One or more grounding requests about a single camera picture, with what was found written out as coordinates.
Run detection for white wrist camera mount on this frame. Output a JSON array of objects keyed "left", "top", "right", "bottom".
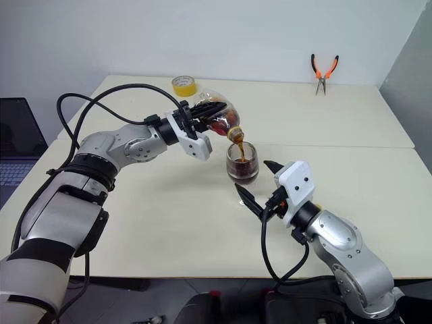
[
  {"left": 164, "top": 109, "right": 213, "bottom": 162},
  {"left": 273, "top": 161, "right": 318, "bottom": 230}
]

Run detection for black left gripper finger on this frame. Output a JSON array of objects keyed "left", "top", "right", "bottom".
[
  {"left": 194, "top": 117, "right": 217, "bottom": 134},
  {"left": 190, "top": 101, "right": 228, "bottom": 120}
]

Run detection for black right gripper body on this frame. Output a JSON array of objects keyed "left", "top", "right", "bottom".
[{"left": 265, "top": 187, "right": 288, "bottom": 220}]

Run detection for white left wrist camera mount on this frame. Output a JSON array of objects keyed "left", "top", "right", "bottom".
[{"left": 164, "top": 109, "right": 213, "bottom": 162}]

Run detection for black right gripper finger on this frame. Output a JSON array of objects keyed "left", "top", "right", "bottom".
[
  {"left": 234, "top": 183, "right": 268, "bottom": 221},
  {"left": 263, "top": 160, "right": 286, "bottom": 176}
]

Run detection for clear stemless wine glass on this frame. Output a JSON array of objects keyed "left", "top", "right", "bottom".
[{"left": 225, "top": 141, "right": 261, "bottom": 185}]

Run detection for orange black needle-nose pliers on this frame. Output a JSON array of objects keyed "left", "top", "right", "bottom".
[{"left": 310, "top": 53, "right": 340, "bottom": 97}]

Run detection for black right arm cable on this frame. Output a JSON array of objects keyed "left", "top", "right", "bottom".
[{"left": 260, "top": 194, "right": 338, "bottom": 291}]

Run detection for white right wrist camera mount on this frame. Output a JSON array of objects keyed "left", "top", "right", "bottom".
[{"left": 273, "top": 161, "right": 318, "bottom": 230}]

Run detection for dark laptop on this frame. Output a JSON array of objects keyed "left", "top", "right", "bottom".
[{"left": 0, "top": 97, "right": 49, "bottom": 209}]

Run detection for yellow tape roll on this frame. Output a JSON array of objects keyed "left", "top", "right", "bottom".
[{"left": 171, "top": 75, "right": 198, "bottom": 97}]

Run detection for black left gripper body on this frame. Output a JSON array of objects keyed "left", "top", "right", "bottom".
[{"left": 174, "top": 99, "right": 207, "bottom": 140}]

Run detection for clear bottle with dark drink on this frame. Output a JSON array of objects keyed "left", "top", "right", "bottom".
[{"left": 194, "top": 86, "right": 245, "bottom": 143}]

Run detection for dark rounded shape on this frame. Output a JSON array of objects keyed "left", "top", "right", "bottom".
[{"left": 175, "top": 290, "right": 223, "bottom": 324}]

